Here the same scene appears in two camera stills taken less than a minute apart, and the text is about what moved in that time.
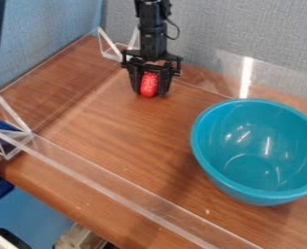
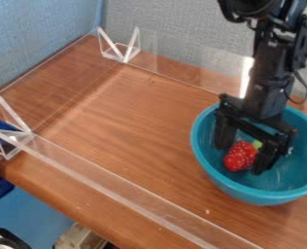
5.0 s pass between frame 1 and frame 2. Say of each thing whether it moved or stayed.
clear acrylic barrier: stayed
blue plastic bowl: stayed
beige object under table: stayed
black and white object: stayed
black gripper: moved
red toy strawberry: moved
